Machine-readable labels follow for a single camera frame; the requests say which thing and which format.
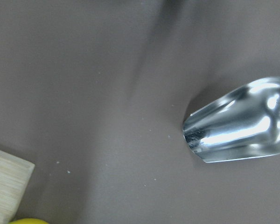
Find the metal ice scoop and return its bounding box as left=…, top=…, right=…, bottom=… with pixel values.
left=182, top=77, right=280, bottom=163

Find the wooden cutting board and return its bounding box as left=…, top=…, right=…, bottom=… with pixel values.
left=0, top=151, right=35, bottom=224

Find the whole lemon upper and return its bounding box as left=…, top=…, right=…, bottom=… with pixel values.
left=9, top=218, right=49, bottom=224

